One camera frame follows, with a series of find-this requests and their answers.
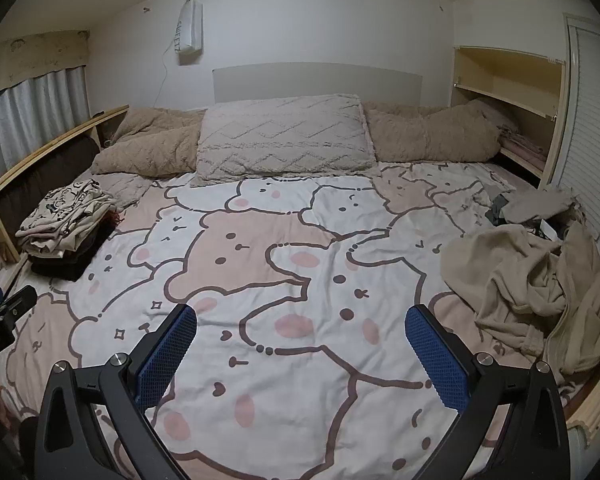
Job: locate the wooden bedside rail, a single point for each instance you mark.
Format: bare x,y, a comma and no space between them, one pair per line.
55,137

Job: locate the dark brown panel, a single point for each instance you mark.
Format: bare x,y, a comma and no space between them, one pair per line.
45,175

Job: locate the beige textured pillow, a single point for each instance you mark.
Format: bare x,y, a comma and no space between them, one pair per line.
280,140

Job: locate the stack of folded clothes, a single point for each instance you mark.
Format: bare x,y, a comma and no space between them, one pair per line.
65,220

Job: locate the beige patterned valance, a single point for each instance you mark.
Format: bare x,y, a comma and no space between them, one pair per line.
30,57

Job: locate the beige waffle-knit shirt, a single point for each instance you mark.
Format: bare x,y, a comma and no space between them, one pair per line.
585,300

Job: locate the white headboard panel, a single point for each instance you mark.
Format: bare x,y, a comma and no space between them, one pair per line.
320,80

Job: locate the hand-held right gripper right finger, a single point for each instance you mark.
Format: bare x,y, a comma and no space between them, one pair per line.
437,360

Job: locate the white hanging bag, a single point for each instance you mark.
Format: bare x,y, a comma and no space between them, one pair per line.
189,25

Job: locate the beige quilted pillow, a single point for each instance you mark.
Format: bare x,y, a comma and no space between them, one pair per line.
420,140

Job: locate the grey-beige crumpled cloth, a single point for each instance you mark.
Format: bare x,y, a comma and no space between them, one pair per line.
535,205

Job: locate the grey quilted cloth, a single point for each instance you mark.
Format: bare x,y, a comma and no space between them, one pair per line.
125,187

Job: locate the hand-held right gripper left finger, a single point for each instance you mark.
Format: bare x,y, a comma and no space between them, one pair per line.
165,355

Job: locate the folded pink bedding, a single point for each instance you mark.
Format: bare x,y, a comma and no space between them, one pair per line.
520,147

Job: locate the pale curtain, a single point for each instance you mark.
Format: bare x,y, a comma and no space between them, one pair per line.
25,120

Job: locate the bear print blanket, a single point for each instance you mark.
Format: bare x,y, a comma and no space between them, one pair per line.
290,240

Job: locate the wooden bedside shelf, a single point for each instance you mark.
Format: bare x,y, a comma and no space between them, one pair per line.
505,70

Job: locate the pile of unfolded clothes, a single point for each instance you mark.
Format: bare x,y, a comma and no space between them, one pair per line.
500,270

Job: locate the white louvered door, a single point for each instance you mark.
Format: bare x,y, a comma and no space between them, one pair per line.
595,135

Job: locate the dark grey cloth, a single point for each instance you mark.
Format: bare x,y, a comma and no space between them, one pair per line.
497,206

